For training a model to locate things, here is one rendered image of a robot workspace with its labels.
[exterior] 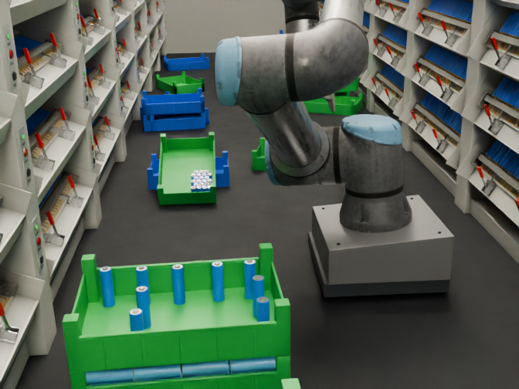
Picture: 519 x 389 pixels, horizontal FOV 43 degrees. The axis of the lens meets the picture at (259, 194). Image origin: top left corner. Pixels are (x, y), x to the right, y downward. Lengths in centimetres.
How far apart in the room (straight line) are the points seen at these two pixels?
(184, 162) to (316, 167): 95
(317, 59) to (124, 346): 54
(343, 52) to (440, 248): 71
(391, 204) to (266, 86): 69
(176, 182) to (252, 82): 133
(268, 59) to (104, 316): 49
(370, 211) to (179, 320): 80
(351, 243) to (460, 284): 35
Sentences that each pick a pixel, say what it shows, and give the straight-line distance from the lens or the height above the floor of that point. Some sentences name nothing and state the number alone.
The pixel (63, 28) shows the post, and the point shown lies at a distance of 205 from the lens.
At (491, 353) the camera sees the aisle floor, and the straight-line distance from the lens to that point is 159.
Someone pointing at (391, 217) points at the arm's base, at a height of 20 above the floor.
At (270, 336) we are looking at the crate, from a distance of 92.
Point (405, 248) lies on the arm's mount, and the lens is 166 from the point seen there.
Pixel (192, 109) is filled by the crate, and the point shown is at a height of 10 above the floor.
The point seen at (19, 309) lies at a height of 15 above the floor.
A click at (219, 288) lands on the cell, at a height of 35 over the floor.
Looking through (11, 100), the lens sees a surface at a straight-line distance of 137.
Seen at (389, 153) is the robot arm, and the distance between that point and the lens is 167.
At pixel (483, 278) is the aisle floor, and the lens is 190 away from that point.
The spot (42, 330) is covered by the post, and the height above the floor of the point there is 6.
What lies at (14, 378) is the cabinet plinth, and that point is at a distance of 151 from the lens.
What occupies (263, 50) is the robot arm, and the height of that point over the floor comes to 69.
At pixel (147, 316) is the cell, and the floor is 34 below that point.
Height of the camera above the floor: 86
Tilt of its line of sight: 21 degrees down
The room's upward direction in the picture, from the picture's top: 1 degrees counter-clockwise
